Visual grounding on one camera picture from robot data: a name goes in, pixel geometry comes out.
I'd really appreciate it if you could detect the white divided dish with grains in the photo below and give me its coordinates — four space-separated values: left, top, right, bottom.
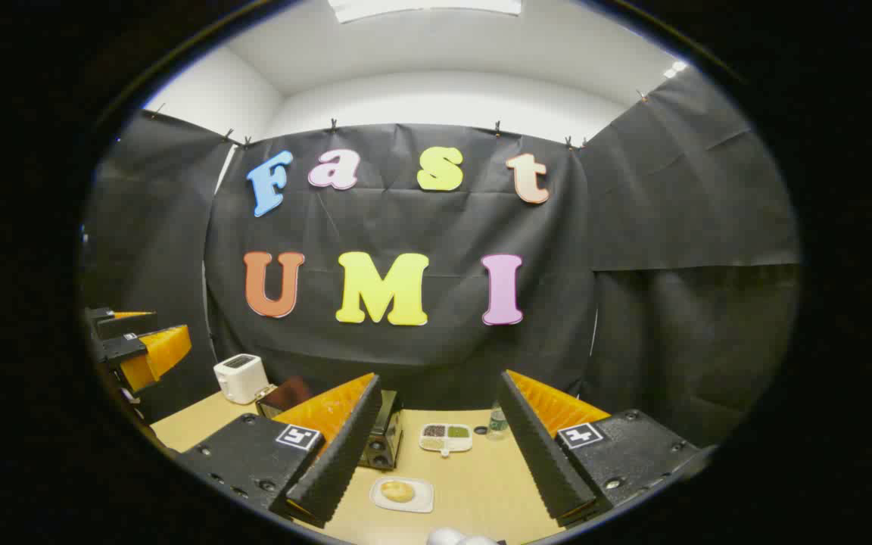
419 422 474 458

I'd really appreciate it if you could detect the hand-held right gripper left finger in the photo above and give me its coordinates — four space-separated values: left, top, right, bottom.
175 372 384 529

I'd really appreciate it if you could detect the large ceiling light panel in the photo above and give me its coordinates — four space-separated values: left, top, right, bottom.
328 0 524 23

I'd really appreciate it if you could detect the black electric oven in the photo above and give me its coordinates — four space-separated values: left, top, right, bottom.
256 376 404 472

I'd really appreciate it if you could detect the white square plate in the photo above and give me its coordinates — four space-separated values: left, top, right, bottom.
370 475 435 514

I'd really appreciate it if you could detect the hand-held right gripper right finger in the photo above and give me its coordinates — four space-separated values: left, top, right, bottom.
497 369 709 529

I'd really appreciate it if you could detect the white toaster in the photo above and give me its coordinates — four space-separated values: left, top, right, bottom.
213 353 270 405

